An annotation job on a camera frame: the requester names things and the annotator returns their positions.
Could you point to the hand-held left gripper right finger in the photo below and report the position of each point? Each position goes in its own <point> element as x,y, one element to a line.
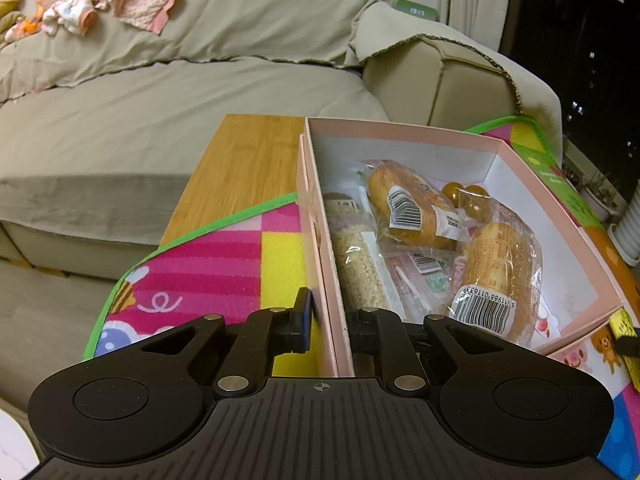
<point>362,330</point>

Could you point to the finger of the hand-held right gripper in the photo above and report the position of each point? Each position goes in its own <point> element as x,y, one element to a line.
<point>631,345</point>

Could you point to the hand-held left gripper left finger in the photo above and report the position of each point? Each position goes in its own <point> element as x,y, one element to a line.
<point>302,320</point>

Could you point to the pink cardboard box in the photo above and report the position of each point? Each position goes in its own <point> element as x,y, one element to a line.
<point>330,240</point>

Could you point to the grain bar packet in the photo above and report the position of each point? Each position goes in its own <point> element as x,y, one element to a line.
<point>355,260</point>

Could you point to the clear plastic snack packet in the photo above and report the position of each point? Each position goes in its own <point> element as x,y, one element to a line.
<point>415,280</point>

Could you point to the colourful play mat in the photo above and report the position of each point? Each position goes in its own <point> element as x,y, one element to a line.
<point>225,260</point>

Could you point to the white ribbed basket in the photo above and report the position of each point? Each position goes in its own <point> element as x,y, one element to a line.
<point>627,240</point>

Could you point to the potted plant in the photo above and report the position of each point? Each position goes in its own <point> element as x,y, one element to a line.
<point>597,200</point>

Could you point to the packaged bread roll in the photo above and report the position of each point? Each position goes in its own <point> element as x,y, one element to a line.
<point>400,185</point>
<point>495,260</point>

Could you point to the bamboo side table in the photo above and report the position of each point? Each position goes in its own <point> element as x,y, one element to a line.
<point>240,170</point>

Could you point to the beige sofa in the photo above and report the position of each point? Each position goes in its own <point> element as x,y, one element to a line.
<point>125,125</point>

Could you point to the beige fringed sofa throw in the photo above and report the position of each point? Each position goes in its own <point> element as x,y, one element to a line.
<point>250,25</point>

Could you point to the green digital clock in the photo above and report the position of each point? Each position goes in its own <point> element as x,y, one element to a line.
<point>415,10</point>

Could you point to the pale curtain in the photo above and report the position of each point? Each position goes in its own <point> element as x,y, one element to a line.
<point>475,0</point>

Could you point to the pink baby garment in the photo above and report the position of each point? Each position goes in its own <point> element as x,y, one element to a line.
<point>150,5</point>

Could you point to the white printed baby garment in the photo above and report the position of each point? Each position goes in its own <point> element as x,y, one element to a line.
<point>75,7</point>

